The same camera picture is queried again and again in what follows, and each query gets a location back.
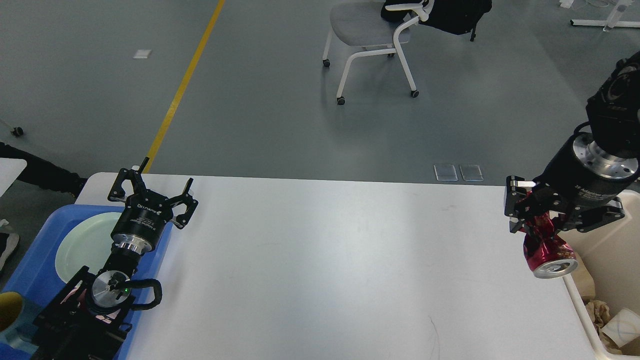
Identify beige plastic bin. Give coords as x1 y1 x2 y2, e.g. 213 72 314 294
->
560 190 640 360

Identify teal mug yellow inside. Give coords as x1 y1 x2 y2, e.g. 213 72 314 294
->
0 291 42 355

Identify red small packet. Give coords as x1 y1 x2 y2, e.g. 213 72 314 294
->
520 212 579 280

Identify person dark clothing left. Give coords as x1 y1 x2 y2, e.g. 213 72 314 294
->
0 142 88 271

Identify light green plate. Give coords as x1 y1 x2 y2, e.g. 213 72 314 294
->
54 212 121 283

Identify white grey office chair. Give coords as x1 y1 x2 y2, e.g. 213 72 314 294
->
322 0 435 106

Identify napkin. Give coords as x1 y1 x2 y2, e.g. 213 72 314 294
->
585 300 622 355

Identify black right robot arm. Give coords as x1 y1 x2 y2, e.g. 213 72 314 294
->
504 54 640 233

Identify white stand base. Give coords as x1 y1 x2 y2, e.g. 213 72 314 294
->
569 0 640 32

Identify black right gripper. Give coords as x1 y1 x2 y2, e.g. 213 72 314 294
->
503 132 639 234

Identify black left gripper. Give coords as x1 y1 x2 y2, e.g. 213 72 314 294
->
108 157 200 253

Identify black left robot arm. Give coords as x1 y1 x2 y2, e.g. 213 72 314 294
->
31 158 198 360

